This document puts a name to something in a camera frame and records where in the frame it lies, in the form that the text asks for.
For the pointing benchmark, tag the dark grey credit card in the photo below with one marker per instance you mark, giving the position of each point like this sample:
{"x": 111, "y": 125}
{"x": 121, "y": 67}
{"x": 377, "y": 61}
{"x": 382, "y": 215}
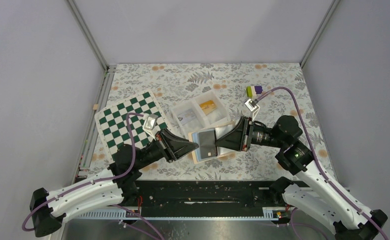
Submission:
{"x": 207, "y": 144}

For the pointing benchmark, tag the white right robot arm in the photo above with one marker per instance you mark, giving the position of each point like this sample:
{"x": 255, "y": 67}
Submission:
{"x": 335, "y": 208}

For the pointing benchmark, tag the white two-compartment plastic bin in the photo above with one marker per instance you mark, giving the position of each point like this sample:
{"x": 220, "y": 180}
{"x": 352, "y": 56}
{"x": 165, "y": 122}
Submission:
{"x": 202, "y": 121}

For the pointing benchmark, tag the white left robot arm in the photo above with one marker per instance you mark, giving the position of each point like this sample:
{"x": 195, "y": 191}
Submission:
{"x": 114, "y": 185}

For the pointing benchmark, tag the orange gold card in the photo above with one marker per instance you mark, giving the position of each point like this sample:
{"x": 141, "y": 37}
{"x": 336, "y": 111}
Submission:
{"x": 208, "y": 107}

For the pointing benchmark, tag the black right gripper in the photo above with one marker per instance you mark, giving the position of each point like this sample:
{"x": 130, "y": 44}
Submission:
{"x": 236, "y": 138}

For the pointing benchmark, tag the green and white chessboard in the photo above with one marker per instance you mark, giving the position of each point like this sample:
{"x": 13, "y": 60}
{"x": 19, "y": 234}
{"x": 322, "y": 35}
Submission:
{"x": 111, "y": 121}

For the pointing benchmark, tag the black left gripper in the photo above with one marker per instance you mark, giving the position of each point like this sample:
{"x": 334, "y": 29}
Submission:
{"x": 177, "y": 147}

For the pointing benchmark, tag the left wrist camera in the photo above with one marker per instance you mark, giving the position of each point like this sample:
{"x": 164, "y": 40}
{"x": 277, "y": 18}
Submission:
{"x": 150, "y": 124}

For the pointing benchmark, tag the beige leather card holder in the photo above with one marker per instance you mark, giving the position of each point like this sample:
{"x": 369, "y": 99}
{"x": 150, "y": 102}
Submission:
{"x": 220, "y": 130}

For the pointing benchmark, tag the green white purple toy block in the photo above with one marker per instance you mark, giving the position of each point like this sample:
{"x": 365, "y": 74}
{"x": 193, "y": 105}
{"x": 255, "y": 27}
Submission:
{"x": 254, "y": 91}

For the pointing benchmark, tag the white VIP card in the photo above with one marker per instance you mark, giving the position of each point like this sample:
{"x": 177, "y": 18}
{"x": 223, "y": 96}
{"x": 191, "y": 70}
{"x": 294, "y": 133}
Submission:
{"x": 186, "y": 116}

